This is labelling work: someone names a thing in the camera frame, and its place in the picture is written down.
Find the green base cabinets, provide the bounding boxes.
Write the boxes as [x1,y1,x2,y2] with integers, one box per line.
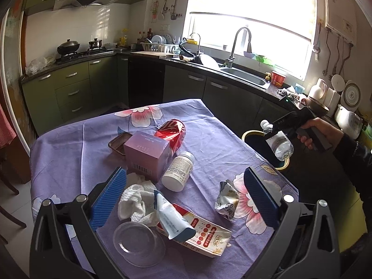
[22,55,129,136]

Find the bright kitchen window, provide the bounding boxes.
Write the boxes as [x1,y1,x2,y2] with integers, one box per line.
[183,0,317,81]

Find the yellow-rimmed trash bin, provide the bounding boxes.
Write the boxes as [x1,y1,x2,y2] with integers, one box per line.
[241,130,292,171]

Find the steel kitchen sink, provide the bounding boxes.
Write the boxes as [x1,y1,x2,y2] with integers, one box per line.
[219,67,269,90]

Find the red instant noodle tub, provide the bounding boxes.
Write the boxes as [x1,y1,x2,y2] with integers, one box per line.
[272,71,288,86]

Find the small black faucet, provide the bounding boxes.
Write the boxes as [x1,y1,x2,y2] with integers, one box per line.
[189,33,202,53]

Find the black gas stove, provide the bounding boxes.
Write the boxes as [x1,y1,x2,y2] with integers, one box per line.
[55,48,114,64]

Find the crumpled white paper towel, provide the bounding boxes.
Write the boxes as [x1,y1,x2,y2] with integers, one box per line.
[118,172,163,226]

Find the small brown plastic tray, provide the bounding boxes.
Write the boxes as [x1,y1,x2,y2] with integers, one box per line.
[108,132,134,157]

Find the white dish by sink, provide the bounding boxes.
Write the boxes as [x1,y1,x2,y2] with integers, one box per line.
[198,54,220,68]

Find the white and blue tube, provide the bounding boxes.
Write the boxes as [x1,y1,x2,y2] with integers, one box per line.
[153,189,196,242]

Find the red and white carton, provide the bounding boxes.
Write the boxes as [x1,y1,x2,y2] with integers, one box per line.
[156,203,233,259]

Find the black wok with lid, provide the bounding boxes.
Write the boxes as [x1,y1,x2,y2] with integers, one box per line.
[56,39,80,56]

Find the purple floral tablecloth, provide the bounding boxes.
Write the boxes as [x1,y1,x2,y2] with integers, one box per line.
[30,99,300,279]

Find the purple cardboard box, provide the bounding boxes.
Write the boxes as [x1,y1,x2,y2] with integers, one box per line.
[123,131,172,182]

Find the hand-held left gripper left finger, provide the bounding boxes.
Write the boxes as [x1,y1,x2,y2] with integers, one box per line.
[29,166,128,279]

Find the white pill bottle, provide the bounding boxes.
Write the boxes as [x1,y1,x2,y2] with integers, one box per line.
[161,151,196,192]

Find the water heater hoses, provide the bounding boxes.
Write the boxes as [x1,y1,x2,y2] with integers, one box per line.
[322,30,350,77]

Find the white round lid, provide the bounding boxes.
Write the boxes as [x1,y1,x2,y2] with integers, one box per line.
[331,74,346,92]

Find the black frying pan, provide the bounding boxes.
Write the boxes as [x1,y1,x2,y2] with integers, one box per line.
[179,43,201,59]

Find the wooden cutting board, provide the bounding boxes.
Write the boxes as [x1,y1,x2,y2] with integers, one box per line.
[131,51,172,57]

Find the red checkered cloth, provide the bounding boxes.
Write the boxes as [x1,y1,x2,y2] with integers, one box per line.
[0,102,17,149]

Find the person's right hand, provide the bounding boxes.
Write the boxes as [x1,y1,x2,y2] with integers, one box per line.
[299,118,345,152]

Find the clear plastic bag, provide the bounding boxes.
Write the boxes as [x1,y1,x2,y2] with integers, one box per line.
[26,56,56,74]

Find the white rice cooker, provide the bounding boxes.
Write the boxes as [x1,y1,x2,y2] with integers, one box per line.
[334,105,364,140]

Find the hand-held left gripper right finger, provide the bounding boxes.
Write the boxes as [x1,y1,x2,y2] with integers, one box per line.
[243,167,343,279]

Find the crushed red soda can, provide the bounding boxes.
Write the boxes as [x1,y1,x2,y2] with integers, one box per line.
[153,119,186,156]

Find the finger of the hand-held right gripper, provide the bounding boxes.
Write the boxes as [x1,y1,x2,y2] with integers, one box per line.
[263,123,284,141]

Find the dark base cabinets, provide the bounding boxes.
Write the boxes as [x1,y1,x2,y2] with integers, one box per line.
[128,56,291,133]

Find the patterned round plate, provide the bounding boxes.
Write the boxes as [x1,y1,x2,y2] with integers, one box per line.
[341,80,362,112]

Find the dark metal bowl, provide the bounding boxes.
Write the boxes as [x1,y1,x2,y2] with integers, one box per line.
[307,96,330,117]

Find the white dish rack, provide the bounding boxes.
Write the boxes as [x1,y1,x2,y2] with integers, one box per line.
[141,42,179,53]

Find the hanging kitchen utensils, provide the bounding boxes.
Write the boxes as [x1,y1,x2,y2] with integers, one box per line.
[150,0,184,21]

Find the white jug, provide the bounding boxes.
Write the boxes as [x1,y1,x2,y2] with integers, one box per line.
[308,78,327,102]

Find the white wall water heater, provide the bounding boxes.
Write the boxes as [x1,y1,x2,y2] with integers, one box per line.
[323,0,357,45]

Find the person's right forearm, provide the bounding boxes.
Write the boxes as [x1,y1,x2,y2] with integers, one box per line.
[333,131,372,210]

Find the condiment bottles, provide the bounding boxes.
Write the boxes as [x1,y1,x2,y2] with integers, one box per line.
[138,29,153,43]

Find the crumpled silver snack wrapper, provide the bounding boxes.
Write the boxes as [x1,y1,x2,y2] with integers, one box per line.
[214,179,240,221]

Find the clear plastic water bottle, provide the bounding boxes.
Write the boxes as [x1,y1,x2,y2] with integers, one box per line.
[261,120,293,161]

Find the white plates in rack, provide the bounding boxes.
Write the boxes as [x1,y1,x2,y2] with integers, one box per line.
[151,35,175,45]

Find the tall steel faucet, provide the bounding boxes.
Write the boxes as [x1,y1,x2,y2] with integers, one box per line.
[224,27,252,67]

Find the dark dish cloth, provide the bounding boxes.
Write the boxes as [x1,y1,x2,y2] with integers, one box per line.
[276,87,297,98]

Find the clear plastic lid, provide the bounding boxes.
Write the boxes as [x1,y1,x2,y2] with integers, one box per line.
[113,221,166,268]

